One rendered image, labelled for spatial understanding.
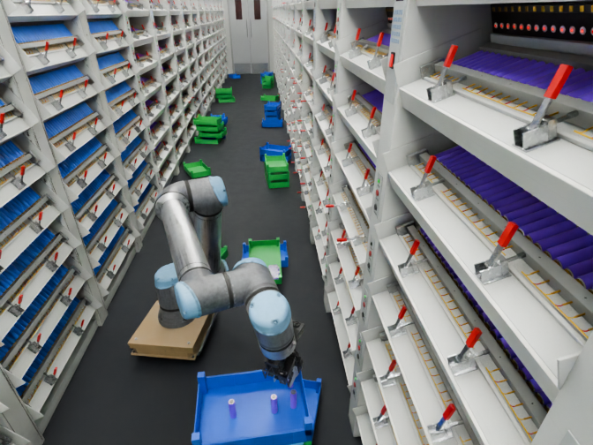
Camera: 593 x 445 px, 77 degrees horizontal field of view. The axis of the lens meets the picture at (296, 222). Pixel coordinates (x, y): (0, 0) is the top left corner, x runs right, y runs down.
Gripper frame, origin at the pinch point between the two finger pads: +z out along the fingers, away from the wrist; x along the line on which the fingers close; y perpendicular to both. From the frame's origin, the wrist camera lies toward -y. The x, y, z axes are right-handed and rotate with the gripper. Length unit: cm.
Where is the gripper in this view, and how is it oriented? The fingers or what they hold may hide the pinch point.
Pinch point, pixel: (289, 372)
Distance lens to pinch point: 117.0
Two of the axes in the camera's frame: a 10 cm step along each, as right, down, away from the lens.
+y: -3.5, 6.7, -6.5
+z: 1.0, 7.2, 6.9
